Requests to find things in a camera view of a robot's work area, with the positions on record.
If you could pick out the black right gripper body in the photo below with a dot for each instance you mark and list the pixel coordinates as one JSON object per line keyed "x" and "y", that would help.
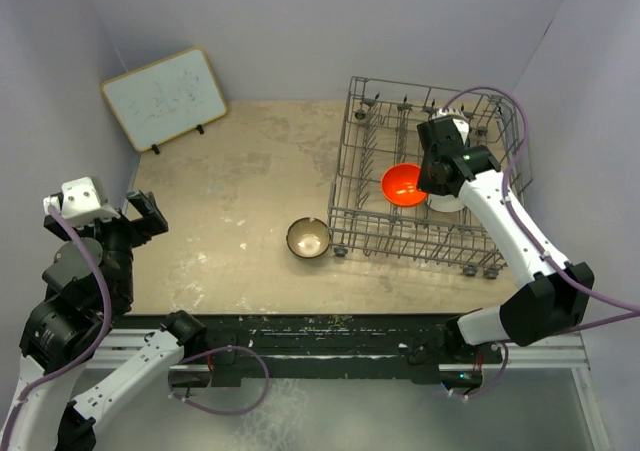
{"x": 427, "y": 180}

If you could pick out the white orange rimmed striped bowl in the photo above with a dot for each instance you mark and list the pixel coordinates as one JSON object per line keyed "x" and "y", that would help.
{"x": 454, "y": 113}

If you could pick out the brown glazed bowl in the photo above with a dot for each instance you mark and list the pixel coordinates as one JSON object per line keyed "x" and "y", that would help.
{"x": 308, "y": 238}

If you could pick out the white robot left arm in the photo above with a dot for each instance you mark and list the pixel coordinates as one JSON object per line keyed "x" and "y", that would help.
{"x": 88, "y": 285}

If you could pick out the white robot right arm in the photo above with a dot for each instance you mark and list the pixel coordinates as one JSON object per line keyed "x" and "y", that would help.
{"x": 551, "y": 294}

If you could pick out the yellow framed whiteboard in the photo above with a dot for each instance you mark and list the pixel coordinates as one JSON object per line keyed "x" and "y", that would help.
{"x": 165, "y": 99}

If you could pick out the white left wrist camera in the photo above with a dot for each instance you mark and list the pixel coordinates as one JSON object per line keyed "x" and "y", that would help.
{"x": 80, "y": 202}

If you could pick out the grey wire dish rack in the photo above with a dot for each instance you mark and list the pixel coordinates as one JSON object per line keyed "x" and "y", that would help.
{"x": 379, "y": 130}

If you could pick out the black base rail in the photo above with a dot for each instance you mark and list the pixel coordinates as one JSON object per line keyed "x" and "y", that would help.
{"x": 333, "y": 346}

